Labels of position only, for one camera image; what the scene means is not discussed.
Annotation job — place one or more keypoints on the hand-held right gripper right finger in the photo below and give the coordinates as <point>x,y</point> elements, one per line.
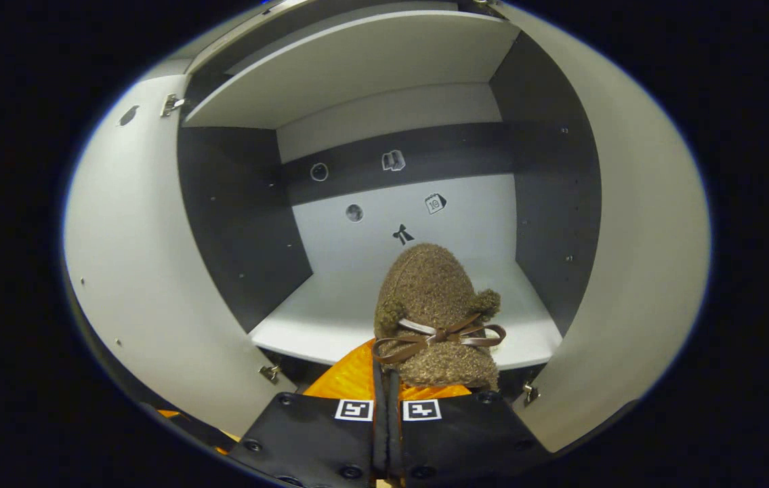
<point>465,434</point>

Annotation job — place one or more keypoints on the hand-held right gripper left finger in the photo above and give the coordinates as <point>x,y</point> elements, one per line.
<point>309,434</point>

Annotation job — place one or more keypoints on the brown fluffy shoe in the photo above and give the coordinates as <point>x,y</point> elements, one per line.
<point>431,285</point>

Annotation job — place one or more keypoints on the white shoe cabinet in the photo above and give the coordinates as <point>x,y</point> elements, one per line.
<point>235,224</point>

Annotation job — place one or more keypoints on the white shoe cabinet door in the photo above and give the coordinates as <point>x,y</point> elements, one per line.
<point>641,237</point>
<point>133,237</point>

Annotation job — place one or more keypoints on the metal door hinge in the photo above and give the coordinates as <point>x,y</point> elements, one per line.
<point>269,372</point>
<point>486,3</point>
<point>530,393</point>
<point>171,104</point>

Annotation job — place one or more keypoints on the white cabinet shelf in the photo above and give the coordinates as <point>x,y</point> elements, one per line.
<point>316,318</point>
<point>357,68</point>

